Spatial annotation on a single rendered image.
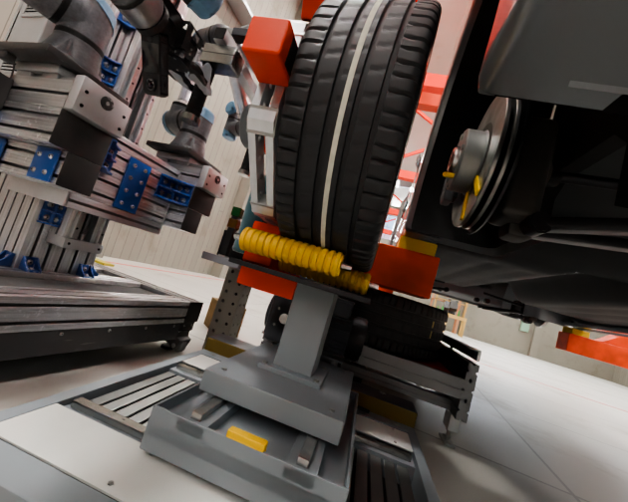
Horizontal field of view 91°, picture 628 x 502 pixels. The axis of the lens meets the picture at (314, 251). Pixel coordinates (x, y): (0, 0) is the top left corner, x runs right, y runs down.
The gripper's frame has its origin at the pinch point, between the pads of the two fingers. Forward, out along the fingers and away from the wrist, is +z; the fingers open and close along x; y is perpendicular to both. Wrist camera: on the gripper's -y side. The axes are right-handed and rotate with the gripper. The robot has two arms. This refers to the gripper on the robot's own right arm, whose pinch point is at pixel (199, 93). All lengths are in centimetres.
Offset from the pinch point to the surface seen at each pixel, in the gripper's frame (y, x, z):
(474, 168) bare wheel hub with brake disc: -2, -69, 7
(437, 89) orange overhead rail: 239, -67, 308
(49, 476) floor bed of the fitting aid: -75, -17, -23
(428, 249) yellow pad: -13, -70, 57
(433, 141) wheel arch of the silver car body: 25, -61, 47
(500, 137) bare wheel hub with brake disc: 0, -70, -3
